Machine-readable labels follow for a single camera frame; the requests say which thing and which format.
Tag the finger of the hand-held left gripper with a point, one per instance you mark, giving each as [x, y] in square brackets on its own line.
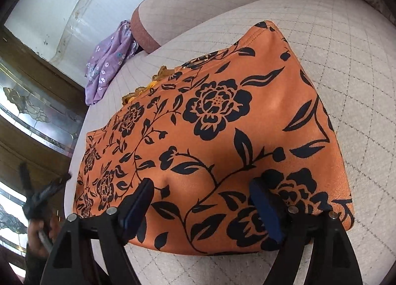
[54, 187]
[26, 183]

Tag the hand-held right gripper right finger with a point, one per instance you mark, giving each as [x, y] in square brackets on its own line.
[267, 210]

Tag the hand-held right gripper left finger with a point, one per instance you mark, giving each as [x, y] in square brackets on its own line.
[137, 210]

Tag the orange black floral blouse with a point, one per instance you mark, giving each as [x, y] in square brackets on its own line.
[216, 148]

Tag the wooden door with stained glass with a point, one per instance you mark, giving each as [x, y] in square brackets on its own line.
[31, 102]

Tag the purple floral cloth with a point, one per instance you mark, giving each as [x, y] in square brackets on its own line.
[105, 62]

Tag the bed with beige quilted sheet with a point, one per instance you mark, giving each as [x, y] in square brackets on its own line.
[355, 71]

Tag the beige bolster with reddish end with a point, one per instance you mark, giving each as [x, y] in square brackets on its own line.
[201, 9]

